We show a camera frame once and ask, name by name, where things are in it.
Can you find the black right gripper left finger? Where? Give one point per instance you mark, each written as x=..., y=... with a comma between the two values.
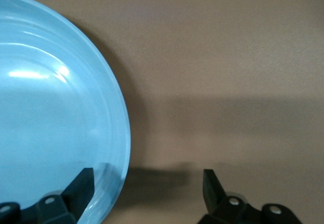
x=78, y=191

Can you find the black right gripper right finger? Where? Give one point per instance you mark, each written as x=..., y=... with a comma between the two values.
x=215, y=196

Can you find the blue plate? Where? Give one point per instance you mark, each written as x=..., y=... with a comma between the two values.
x=50, y=107

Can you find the brown table cover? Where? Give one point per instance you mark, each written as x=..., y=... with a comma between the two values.
x=215, y=56

